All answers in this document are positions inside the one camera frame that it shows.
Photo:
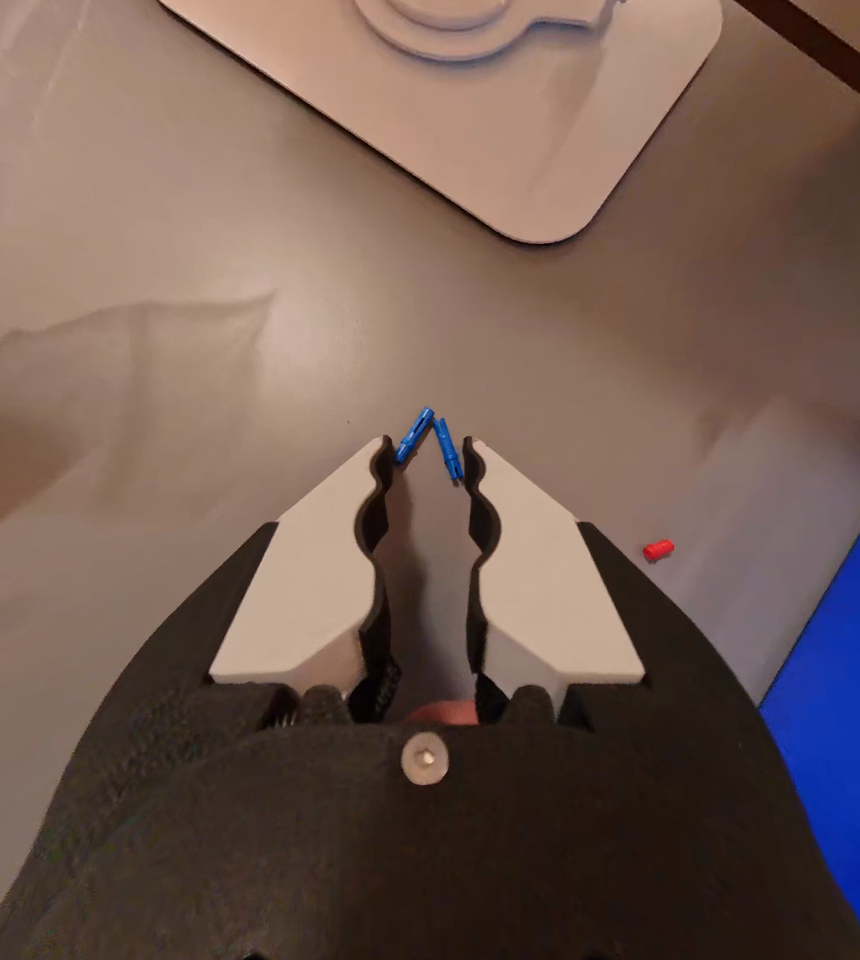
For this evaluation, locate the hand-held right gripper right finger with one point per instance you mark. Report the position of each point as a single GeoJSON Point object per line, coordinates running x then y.
{"type": "Point", "coordinates": [550, 600]}

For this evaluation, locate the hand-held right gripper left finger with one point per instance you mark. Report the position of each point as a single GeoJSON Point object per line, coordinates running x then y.
{"type": "Point", "coordinates": [310, 592]}

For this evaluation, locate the blue lego pin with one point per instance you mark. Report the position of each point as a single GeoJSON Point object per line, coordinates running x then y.
{"type": "Point", "coordinates": [447, 450]}
{"type": "Point", "coordinates": [413, 436]}

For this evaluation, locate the red lego pin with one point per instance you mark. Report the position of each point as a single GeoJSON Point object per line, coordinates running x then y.
{"type": "Point", "coordinates": [658, 550]}

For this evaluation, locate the blue mat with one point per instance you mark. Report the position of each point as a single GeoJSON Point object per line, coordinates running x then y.
{"type": "Point", "coordinates": [850, 712]}

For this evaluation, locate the white monitor stand base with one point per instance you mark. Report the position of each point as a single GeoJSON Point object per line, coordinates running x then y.
{"type": "Point", "coordinates": [535, 127]}

